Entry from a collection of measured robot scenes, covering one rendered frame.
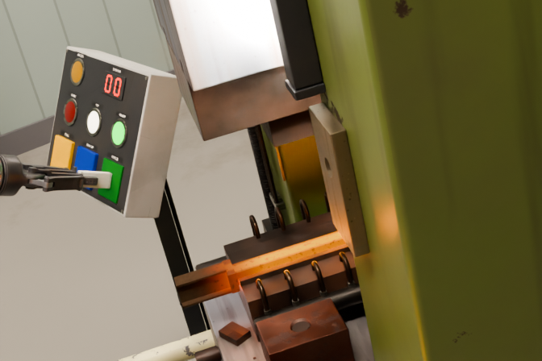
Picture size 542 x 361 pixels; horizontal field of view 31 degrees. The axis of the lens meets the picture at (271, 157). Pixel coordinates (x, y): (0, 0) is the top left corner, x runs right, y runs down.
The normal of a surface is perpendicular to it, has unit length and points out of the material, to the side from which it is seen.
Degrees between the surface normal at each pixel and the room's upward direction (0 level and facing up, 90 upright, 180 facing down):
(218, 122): 90
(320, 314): 0
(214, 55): 90
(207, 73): 90
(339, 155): 90
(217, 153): 0
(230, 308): 0
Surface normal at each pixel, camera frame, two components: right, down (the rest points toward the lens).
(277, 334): -0.21, -0.87
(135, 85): -0.76, -0.06
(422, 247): 0.24, 0.40
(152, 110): 0.62, 0.24
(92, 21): 0.45, 0.32
